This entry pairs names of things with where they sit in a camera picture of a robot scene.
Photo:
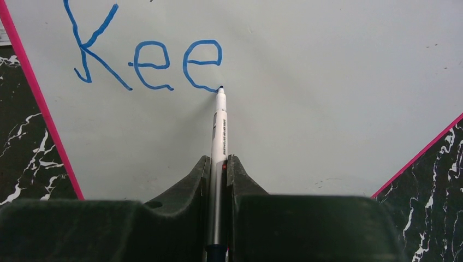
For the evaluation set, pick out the pink framed whiteboard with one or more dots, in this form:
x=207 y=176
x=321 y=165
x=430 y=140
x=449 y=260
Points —
x=323 y=97

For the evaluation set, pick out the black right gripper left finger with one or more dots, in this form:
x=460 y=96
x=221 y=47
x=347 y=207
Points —
x=170 y=227

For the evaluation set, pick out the white whiteboard marker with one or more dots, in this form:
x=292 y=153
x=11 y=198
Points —
x=216 y=230

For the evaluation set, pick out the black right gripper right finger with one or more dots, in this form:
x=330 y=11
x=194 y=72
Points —
x=271 y=227

